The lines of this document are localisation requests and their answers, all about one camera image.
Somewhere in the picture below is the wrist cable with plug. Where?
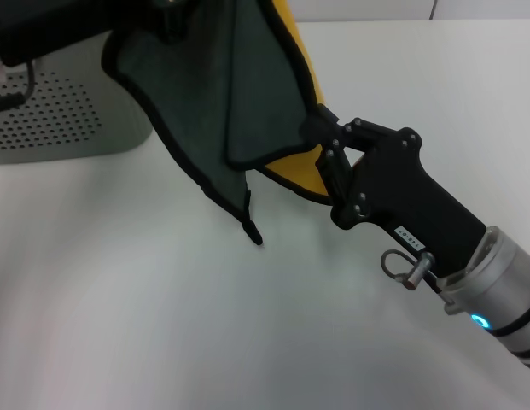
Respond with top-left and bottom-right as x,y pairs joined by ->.
380,249 -> 437,292
0,58 -> 36,114

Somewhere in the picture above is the left wrist cable with plug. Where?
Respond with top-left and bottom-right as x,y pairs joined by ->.
0,58 -> 36,114

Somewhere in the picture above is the grey perforated plastic storage box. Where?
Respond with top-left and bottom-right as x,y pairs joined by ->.
0,32 -> 158,167

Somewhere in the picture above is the green and yellow towel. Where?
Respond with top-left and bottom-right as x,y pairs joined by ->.
101,0 -> 335,248

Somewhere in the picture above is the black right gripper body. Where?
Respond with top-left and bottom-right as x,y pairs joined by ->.
330,126 -> 492,278

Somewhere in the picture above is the right wrist cable with plug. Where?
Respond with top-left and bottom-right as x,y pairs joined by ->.
380,249 -> 437,292

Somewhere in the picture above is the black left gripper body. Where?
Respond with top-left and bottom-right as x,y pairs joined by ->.
0,0 -> 164,68

